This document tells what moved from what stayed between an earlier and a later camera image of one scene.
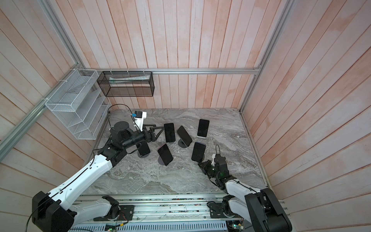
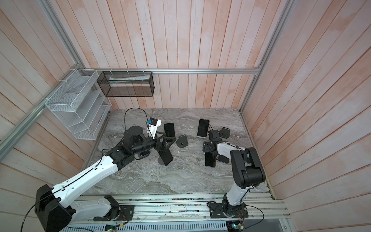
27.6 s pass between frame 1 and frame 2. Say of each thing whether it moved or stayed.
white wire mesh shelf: stayed
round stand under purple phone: stayed
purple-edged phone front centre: stayed
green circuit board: stayed
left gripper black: moved
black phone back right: stayed
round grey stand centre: stayed
